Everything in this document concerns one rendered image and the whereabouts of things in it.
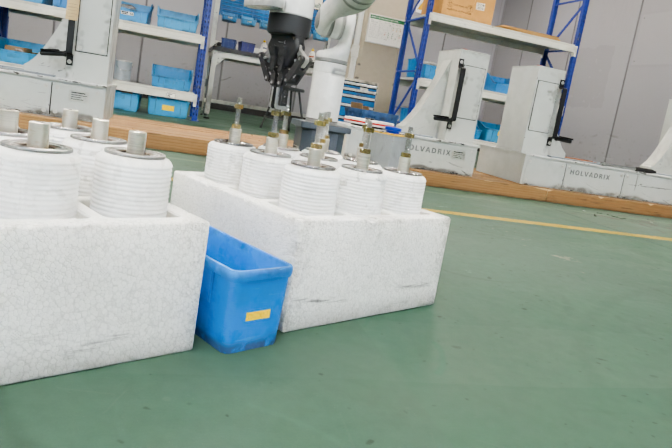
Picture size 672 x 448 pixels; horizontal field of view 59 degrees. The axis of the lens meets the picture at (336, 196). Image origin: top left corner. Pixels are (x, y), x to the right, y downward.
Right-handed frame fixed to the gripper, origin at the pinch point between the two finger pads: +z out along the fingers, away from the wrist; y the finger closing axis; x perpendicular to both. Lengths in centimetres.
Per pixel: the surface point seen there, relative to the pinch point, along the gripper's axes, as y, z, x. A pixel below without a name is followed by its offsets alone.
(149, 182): -16.7, 12.8, 31.0
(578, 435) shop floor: -59, 35, -9
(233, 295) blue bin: -22.3, 26.7, 20.0
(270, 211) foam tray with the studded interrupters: -12.1, 17.7, 7.7
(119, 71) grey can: 455, 1, -168
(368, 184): -16.0, 12.0, -9.6
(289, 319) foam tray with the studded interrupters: -19.5, 33.0, 6.8
